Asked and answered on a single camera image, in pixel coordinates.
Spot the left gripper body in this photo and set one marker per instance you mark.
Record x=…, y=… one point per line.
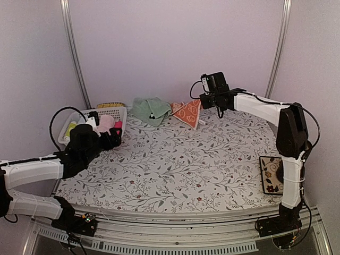
x=109, y=144

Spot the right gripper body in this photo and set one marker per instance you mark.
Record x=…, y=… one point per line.
x=213, y=102

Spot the orange patterned towel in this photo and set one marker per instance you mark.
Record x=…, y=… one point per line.
x=188, y=113

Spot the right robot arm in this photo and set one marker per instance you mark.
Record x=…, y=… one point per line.
x=291, y=140

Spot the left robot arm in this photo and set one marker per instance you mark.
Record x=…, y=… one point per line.
x=85, y=145

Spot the pink rolled towel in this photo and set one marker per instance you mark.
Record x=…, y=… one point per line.
x=106, y=122

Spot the magenta rolled towel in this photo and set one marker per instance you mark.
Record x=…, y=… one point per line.
x=118, y=127

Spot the yellow rolled towel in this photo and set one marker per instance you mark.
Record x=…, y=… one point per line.
x=70, y=127

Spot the woven straw brush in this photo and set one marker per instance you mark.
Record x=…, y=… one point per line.
x=109, y=105

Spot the green towel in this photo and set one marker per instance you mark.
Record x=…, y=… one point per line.
x=151, y=111

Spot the floral tablecloth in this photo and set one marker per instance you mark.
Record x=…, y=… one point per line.
x=173, y=168

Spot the floral ceramic tray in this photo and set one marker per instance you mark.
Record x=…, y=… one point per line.
x=271, y=169

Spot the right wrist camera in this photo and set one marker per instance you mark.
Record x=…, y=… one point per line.
x=214, y=83

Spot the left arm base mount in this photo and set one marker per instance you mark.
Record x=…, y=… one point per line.
x=85, y=224

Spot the metal front rail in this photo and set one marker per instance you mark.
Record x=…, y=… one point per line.
x=226, y=232

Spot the right metal frame post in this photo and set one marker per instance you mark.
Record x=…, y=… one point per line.
x=285, y=19

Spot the metal frame post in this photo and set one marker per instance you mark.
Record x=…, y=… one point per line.
x=66, y=16
x=285, y=19

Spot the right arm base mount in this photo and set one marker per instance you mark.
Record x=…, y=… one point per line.
x=267, y=226

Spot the left metal frame post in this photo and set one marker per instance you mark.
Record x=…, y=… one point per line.
x=66, y=16

